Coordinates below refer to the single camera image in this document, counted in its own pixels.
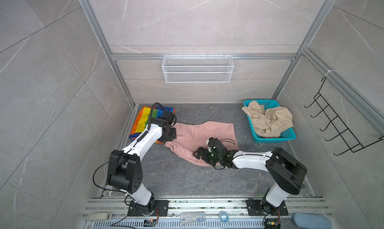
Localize small circuit board left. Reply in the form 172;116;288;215
143;219;158;227

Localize white wire mesh wall basket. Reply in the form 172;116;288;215
162;55;234;83

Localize clear tape roll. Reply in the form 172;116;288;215
218;211;229;224

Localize beige shorts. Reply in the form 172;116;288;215
242;101;294;138

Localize clear plastic bottle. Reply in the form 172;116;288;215
180;212;206;224

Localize pink shorts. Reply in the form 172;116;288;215
165;121;239;167

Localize blue grey cloth bundle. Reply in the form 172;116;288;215
293;213;332;229

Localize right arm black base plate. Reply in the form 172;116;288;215
246;199;289;216

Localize small circuit board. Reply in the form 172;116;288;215
264;219;281;229
143;219;158;227

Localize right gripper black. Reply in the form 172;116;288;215
192;147;223;166

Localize teal plastic laundry basket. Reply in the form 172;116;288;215
244;99;296;143

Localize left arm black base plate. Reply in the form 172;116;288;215
128;200;169;217

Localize rainbow striped shorts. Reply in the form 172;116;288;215
129;105;163;141

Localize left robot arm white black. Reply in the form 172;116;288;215
94;102;177;216

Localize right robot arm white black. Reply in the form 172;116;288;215
193;137;307;216

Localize black wire hook rack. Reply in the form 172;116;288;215
304;76;384;156

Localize small circuit board right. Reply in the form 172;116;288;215
264;219;281;229

